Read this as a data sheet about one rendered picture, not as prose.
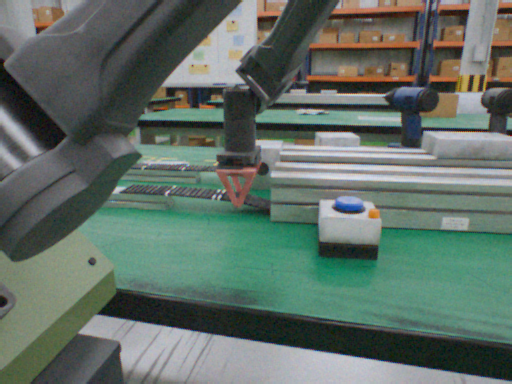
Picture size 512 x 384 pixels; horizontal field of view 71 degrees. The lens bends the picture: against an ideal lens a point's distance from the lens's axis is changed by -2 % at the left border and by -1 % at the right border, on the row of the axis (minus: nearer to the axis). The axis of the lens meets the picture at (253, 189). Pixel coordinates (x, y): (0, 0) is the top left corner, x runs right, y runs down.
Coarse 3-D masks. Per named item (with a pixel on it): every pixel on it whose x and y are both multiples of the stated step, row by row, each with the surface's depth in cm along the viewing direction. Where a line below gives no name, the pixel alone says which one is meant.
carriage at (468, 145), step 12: (432, 132) 81; (444, 132) 81; (456, 132) 81; (468, 132) 81; (432, 144) 76; (444, 144) 73; (456, 144) 72; (468, 144) 72; (480, 144) 72; (492, 144) 71; (504, 144) 71; (444, 156) 73; (456, 156) 73; (468, 156) 73; (480, 156) 72; (492, 156) 72; (504, 156) 72
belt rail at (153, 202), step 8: (112, 200) 70; (120, 200) 70; (128, 200) 70; (136, 200) 70; (144, 200) 69; (152, 200) 68; (160, 200) 68; (168, 200) 69; (136, 208) 70; (144, 208) 69; (152, 208) 69; (160, 208) 69; (168, 208) 70
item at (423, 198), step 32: (288, 192) 61; (320, 192) 60; (352, 192) 59; (384, 192) 59; (416, 192) 59; (448, 192) 58; (480, 192) 57; (384, 224) 60; (416, 224) 59; (448, 224) 58; (480, 224) 58
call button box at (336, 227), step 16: (320, 208) 53; (336, 208) 51; (368, 208) 52; (320, 224) 50; (336, 224) 49; (352, 224) 48; (368, 224) 48; (320, 240) 50; (336, 240) 49; (352, 240) 49; (368, 240) 49; (320, 256) 51; (336, 256) 50; (352, 256) 50; (368, 256) 49
